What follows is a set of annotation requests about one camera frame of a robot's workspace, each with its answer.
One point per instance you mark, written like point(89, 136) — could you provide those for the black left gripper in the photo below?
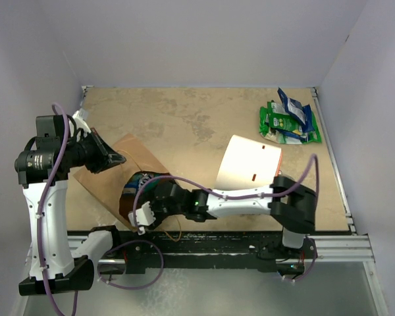
point(105, 154)

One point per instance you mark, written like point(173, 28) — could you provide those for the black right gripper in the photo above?
point(158, 217)

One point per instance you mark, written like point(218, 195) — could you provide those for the brown paper bag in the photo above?
point(115, 189)

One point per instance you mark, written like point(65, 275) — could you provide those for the blue white snack packet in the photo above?
point(130, 190)

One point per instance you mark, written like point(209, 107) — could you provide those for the dark blue snack packet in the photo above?
point(302, 114)

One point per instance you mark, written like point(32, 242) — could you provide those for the green yellow snack bag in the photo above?
point(270, 128)

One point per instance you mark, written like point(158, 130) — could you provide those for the dark blue kettle chips bag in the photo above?
point(312, 136)

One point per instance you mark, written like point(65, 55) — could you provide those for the green foxs candy packet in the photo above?
point(140, 178)

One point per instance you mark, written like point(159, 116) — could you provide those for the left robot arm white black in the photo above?
point(61, 143)

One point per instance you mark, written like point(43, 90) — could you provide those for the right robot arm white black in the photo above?
point(288, 202)

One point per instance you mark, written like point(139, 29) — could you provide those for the white cylindrical toy drum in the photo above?
point(248, 164)

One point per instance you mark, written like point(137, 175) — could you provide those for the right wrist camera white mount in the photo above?
point(144, 217)

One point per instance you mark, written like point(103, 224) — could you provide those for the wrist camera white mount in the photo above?
point(144, 217)
point(78, 120)

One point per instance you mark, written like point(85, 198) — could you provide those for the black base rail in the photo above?
point(257, 250)

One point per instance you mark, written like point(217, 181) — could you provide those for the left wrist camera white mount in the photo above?
point(78, 120)

